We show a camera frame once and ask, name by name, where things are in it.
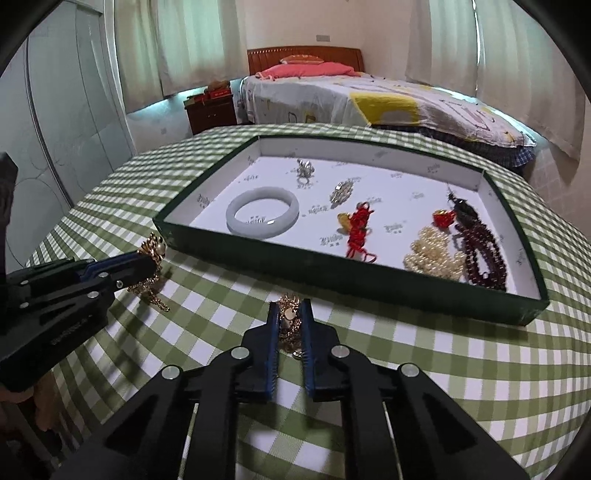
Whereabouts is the red box on nightstand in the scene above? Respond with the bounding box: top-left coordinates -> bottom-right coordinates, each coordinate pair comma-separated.
195,80 -> 232,103

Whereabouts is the gold chain brooch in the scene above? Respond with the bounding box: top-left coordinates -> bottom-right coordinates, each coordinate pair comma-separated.
277,293 -> 304,360

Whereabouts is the orange patterned pillow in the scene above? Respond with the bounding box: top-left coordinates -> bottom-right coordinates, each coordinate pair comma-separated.
280,54 -> 325,65

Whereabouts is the white pearl necklace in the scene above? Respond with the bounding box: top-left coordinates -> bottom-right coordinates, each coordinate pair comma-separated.
403,226 -> 468,281

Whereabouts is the dark red bead bracelet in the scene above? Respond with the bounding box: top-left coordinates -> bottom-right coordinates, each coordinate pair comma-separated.
454,220 -> 509,292

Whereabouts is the small red bead ornament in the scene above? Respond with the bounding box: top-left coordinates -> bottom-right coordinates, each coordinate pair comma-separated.
433,210 -> 456,230

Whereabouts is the pink pillow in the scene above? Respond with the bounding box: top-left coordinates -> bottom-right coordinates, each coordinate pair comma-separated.
256,62 -> 360,80

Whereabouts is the black gourd pendant cord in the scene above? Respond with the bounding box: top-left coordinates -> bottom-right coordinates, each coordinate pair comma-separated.
445,185 -> 484,232

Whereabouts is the dark wooden nightstand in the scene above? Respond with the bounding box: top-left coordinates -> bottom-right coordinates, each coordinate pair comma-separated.
183,95 -> 238,135

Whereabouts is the slim silver brooch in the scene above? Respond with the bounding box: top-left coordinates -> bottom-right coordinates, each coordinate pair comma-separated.
329,179 -> 355,209

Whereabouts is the bed with patterned sheet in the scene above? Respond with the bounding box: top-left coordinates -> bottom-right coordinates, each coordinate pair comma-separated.
240,74 -> 537,170

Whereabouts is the white curtain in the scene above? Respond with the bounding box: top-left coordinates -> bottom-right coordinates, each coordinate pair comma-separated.
113,0 -> 247,113
406,0 -> 586,160

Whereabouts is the green checkered tablecloth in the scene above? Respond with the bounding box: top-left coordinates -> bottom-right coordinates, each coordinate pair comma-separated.
29,125 -> 590,479

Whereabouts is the glass sliding wardrobe door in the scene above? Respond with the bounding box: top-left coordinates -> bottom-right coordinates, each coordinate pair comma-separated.
1,1 -> 132,271

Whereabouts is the person left hand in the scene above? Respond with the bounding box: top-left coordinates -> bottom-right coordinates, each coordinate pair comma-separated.
0,371 -> 59,432

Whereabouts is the green tray white lining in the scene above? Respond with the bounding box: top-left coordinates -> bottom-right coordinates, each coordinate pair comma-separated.
154,135 -> 549,325

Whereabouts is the wooden headboard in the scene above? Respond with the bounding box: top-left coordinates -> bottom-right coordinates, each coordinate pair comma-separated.
246,45 -> 365,75

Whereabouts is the left white curtain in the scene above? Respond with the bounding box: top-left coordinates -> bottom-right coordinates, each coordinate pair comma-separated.
113,0 -> 247,113

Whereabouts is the silver ring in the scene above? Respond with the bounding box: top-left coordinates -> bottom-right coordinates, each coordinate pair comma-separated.
294,158 -> 317,186

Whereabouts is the pale jade bangle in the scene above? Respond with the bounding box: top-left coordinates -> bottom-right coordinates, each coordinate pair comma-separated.
225,187 -> 300,239

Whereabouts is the right white curtain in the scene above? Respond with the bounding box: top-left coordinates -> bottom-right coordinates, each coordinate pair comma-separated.
406,0 -> 586,160

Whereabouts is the red knot gold charm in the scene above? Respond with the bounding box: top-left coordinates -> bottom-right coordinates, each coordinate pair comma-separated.
338,202 -> 377,263

